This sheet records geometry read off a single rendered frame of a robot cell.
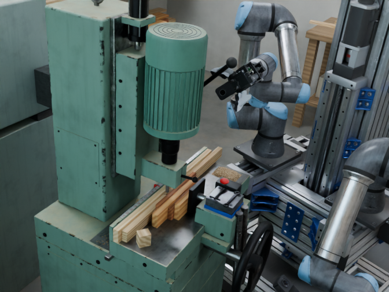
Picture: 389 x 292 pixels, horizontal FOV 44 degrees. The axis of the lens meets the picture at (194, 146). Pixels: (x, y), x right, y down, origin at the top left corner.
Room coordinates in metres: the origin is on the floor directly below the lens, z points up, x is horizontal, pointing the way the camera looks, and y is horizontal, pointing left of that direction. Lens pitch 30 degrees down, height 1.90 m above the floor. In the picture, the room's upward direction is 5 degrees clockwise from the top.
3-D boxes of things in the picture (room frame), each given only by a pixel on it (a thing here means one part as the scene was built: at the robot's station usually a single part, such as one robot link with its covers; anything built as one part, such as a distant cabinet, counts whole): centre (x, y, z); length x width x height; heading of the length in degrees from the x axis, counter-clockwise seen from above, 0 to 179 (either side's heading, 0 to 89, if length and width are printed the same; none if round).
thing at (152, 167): (1.35, 0.09, 1.03); 0.14 x 0.07 x 0.09; 63
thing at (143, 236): (1.13, 0.13, 0.92); 0.04 x 0.03 x 0.04; 116
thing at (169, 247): (1.33, -0.04, 0.87); 0.61 x 0.30 x 0.06; 153
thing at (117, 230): (1.39, 0.08, 0.92); 0.60 x 0.02 x 0.05; 153
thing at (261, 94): (1.66, -0.24, 1.21); 0.11 x 0.08 x 0.11; 94
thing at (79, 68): (1.47, 0.34, 1.16); 0.22 x 0.22 x 0.72; 63
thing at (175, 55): (1.34, 0.08, 1.35); 0.18 x 0.18 x 0.31
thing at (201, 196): (1.32, -0.05, 0.95); 0.09 x 0.07 x 0.09; 153
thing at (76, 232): (1.39, 0.19, 0.76); 0.57 x 0.45 x 0.09; 63
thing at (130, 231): (1.41, 0.04, 0.92); 0.64 x 0.02 x 0.04; 153
